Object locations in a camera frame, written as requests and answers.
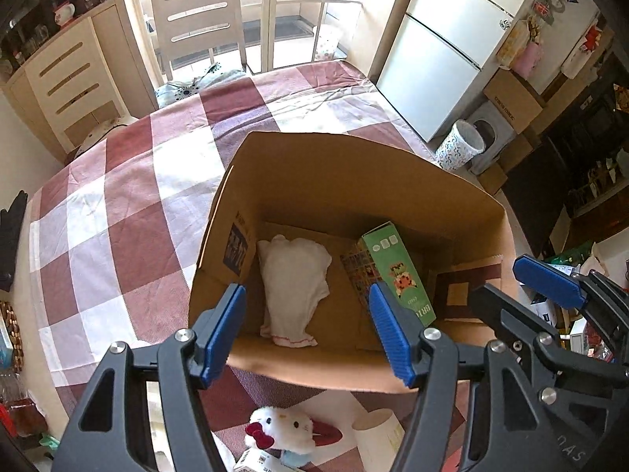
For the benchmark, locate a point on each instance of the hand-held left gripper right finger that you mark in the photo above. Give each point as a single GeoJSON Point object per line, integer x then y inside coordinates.
{"type": "Point", "coordinates": [390, 334]}

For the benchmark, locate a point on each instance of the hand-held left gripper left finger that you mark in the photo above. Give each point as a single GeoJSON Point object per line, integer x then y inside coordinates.
{"type": "Point", "coordinates": [223, 334]}

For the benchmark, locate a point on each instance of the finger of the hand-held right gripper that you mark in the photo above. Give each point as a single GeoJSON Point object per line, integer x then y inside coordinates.
{"type": "Point", "coordinates": [501, 309]}
{"type": "Point", "coordinates": [550, 280]}

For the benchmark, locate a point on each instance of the cream paper cup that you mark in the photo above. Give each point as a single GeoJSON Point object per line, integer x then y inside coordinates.
{"type": "Point", "coordinates": [378, 435]}

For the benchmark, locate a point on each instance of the white cat plush red bow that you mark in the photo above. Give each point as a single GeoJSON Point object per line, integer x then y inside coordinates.
{"type": "Point", "coordinates": [282, 430]}

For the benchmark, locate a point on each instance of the white green medicine box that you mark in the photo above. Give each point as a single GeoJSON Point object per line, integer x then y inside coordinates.
{"type": "Point", "coordinates": [255, 463]}

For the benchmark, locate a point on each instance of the blue fluffy pompom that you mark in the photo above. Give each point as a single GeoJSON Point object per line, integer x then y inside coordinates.
{"type": "Point", "coordinates": [294, 459]}

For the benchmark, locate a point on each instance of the brown cardboard box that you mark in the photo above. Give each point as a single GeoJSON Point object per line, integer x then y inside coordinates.
{"type": "Point", "coordinates": [319, 182]}

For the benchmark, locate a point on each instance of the green printed carton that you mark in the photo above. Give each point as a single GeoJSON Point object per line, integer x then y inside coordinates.
{"type": "Point", "coordinates": [398, 265]}

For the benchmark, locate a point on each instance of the colourful sticker sheet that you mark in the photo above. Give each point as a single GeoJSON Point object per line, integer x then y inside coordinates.
{"type": "Point", "coordinates": [358, 270]}

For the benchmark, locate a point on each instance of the white cloth pink trim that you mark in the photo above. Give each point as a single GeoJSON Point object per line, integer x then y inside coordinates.
{"type": "Point", "coordinates": [295, 280]}

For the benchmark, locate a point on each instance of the squiggle patterned waste bin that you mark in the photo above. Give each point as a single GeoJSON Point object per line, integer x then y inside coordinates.
{"type": "Point", "coordinates": [459, 145]}

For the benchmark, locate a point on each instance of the cardboard box on stool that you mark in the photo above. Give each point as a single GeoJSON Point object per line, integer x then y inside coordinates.
{"type": "Point", "coordinates": [516, 98]}

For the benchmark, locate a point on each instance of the wooden bead mat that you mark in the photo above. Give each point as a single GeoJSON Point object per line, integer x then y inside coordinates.
{"type": "Point", "coordinates": [12, 334]}

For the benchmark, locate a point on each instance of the bottle of red liquid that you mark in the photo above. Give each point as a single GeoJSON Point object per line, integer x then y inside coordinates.
{"type": "Point", "coordinates": [19, 413]}

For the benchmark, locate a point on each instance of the pink hanging bag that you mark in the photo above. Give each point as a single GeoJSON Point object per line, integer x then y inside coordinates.
{"type": "Point", "coordinates": [528, 59]}

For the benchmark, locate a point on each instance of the white spotted cushion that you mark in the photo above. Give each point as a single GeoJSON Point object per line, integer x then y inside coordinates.
{"type": "Point", "coordinates": [105, 130]}

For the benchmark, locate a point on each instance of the black gloves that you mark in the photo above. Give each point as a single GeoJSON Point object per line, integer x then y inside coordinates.
{"type": "Point", "coordinates": [12, 226]}

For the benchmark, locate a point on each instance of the yellow patterned hanging cloth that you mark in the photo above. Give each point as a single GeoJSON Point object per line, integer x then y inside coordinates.
{"type": "Point", "coordinates": [515, 42]}

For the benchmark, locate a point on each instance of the white refrigerator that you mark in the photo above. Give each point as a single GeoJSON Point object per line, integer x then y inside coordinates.
{"type": "Point", "coordinates": [442, 59]}

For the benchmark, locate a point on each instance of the floral blue cushion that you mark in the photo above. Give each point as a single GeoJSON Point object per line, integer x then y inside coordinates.
{"type": "Point", "coordinates": [201, 83]}

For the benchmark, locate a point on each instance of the cream drawer cabinet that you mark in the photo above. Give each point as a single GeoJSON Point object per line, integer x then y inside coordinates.
{"type": "Point", "coordinates": [73, 83]}

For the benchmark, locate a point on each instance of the polka dot waste bin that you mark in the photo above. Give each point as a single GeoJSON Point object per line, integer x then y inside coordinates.
{"type": "Point", "coordinates": [327, 42]}

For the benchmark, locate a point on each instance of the cream slatted chair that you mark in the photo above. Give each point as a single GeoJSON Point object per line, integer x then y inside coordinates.
{"type": "Point", "coordinates": [196, 10]}

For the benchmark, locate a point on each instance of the white ceramic jar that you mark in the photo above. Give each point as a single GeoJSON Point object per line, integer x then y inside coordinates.
{"type": "Point", "coordinates": [64, 12]}

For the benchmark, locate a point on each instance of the glass shelf cabinet with jars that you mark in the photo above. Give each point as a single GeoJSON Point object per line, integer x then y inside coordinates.
{"type": "Point", "coordinates": [39, 0]}

